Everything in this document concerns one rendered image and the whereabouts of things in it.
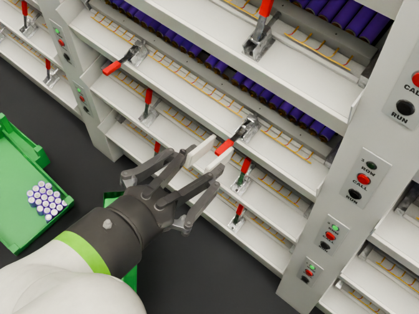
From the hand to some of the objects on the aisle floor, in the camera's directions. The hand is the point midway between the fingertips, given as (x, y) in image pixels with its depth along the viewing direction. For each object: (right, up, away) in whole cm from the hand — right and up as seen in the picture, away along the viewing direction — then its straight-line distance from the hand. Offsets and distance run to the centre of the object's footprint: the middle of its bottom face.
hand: (209, 156), depth 73 cm
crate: (-66, -6, +63) cm, 91 cm away
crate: (-56, -10, +54) cm, 78 cm away
